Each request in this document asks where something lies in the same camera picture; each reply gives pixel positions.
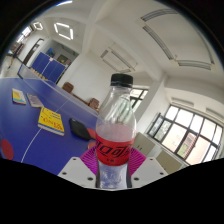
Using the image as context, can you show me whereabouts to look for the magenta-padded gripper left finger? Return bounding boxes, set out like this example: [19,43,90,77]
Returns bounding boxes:
[57,146,101,190]

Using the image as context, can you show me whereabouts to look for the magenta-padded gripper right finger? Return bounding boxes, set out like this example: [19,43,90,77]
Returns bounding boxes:
[126,148,169,190]

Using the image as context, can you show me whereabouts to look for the clear bottle with red label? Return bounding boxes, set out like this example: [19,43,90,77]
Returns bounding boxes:
[95,73,137,190]

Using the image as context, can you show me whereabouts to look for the beige cabinet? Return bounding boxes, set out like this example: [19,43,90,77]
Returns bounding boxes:
[133,131,156,158]
[156,149,184,175]

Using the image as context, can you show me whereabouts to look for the black paddle case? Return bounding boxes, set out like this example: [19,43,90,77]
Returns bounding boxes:
[68,117,92,141]

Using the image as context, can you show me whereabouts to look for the large black-framed window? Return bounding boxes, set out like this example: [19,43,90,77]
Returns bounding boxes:
[147,104,224,166]

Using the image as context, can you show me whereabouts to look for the brown armchair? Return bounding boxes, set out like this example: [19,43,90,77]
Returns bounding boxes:
[88,97,101,111]
[61,81,75,94]

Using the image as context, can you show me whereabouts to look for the black-framed glass door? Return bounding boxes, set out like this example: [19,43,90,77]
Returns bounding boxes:
[129,87,149,113]

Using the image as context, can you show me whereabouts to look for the flat round red coaster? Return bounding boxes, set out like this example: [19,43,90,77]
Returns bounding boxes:
[0,138,15,161]

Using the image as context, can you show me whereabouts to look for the grey booklet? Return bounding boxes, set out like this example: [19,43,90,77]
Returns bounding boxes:
[26,92,45,109]

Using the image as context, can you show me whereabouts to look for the table tennis net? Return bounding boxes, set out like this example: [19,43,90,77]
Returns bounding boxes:
[16,63,101,118]

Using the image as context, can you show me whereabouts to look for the small yellow and blue book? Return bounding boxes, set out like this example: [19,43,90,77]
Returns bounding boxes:
[11,87,27,106]

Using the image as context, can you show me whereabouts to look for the blue folded table panels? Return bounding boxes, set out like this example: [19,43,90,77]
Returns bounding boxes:
[30,51,67,84]

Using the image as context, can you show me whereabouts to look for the white ceiling air conditioner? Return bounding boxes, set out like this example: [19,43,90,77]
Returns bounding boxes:
[99,49,138,74]

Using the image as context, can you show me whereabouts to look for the ceiling lights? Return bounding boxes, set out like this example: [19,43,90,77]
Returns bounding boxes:
[16,21,75,43]

